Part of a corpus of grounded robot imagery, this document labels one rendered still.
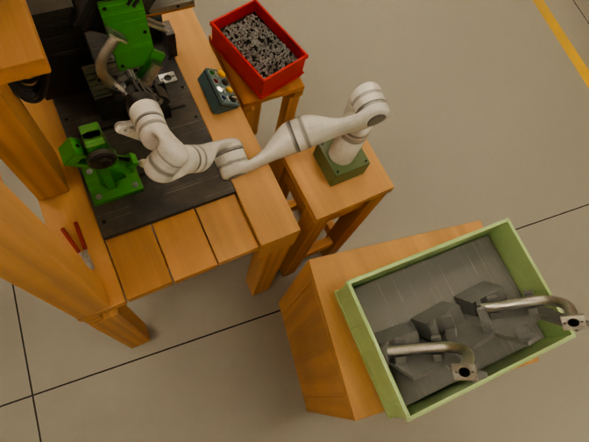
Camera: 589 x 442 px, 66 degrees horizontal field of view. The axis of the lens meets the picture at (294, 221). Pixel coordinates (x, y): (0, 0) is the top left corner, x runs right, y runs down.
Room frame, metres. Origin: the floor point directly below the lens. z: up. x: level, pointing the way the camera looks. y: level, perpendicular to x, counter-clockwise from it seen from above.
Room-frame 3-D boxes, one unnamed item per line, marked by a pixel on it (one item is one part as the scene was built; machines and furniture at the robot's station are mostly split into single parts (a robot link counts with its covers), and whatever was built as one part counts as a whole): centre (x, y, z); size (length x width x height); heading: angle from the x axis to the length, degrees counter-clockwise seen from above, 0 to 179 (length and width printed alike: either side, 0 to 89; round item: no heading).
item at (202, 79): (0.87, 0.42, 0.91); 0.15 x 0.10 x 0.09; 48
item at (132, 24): (0.77, 0.66, 1.17); 0.13 x 0.12 x 0.20; 48
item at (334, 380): (0.51, -0.52, 0.39); 0.68 x 0.52 x 0.79; 128
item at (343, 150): (0.84, -0.05, 1.02); 0.09 x 0.09 x 0.17; 59
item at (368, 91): (0.85, -0.05, 1.18); 0.09 x 0.09 x 0.17; 41
